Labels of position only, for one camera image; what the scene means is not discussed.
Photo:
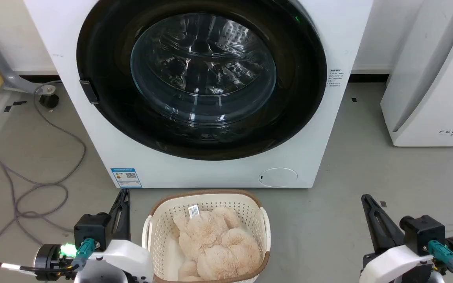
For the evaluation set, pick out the small printed text sticker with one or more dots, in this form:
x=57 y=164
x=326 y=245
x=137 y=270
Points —
x=336 y=78

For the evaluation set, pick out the blue energy label sticker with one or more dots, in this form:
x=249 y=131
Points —
x=126 y=177

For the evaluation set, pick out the round white filter cover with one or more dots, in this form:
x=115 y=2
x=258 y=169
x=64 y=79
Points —
x=278 y=177

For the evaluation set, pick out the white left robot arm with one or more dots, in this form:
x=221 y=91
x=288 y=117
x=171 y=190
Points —
x=100 y=278

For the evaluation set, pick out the black floor tape strip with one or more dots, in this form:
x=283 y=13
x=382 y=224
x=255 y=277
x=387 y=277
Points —
x=14 y=106

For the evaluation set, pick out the white front-load washing machine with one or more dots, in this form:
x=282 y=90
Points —
x=210 y=173

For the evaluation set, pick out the beige plush toy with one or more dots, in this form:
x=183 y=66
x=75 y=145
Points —
x=218 y=243

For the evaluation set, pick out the teal right camera connector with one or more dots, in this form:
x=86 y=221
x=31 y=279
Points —
x=441 y=251

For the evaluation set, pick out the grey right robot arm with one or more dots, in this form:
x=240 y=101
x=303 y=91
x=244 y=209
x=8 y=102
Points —
x=435 y=278

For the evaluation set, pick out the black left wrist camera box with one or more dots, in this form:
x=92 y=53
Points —
x=91 y=230

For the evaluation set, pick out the round black glass washer door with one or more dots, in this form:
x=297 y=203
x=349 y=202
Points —
x=108 y=118

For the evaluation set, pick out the teal camera connector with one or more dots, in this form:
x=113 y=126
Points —
x=441 y=251
x=83 y=251

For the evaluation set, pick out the teal left camera connector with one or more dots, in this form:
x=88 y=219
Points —
x=83 y=251

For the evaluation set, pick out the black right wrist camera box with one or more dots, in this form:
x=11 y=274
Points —
x=423 y=232

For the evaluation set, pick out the grey metal pipe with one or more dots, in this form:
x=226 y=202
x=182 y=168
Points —
x=10 y=80

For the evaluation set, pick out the white barcode toy tag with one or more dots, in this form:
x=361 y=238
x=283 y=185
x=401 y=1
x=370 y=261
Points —
x=194 y=211

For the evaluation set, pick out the black round foot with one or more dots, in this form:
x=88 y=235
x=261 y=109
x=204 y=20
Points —
x=48 y=101

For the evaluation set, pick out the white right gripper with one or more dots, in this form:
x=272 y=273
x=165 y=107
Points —
x=391 y=265

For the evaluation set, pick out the white perforated laundry basket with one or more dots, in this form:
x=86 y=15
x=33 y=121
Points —
x=159 y=236

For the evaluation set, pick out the white air purifier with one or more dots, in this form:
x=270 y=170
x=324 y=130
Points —
x=439 y=98

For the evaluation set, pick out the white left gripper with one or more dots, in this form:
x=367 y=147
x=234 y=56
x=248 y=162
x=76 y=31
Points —
x=128 y=261

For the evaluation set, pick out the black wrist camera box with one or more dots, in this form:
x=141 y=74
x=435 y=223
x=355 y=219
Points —
x=423 y=232
x=91 y=230

